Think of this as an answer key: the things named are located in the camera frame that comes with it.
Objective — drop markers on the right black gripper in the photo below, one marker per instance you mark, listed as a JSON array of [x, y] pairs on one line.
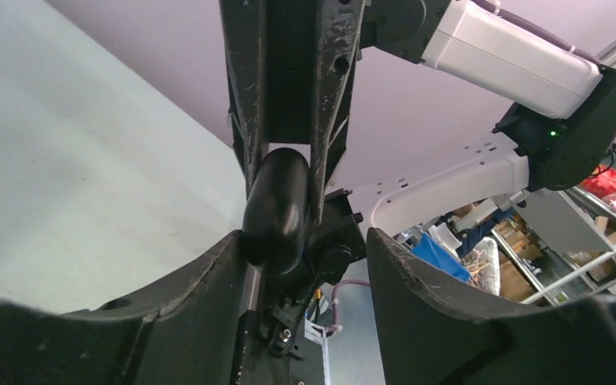
[[277, 73]]

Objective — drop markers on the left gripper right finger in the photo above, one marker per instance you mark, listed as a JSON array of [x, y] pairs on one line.
[[435, 329]]

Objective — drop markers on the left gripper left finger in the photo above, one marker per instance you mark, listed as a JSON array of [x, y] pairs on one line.
[[180, 329]]

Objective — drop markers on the black charging case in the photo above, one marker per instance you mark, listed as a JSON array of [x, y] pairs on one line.
[[274, 223]]

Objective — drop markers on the blue plastic storage bin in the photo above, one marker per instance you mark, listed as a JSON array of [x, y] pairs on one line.
[[434, 254]]

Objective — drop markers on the cardboard boxes on shelf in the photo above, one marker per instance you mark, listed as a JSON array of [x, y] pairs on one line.
[[543, 248]]

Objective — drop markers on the red packaged item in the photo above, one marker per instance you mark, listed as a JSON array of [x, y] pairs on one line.
[[602, 184]]

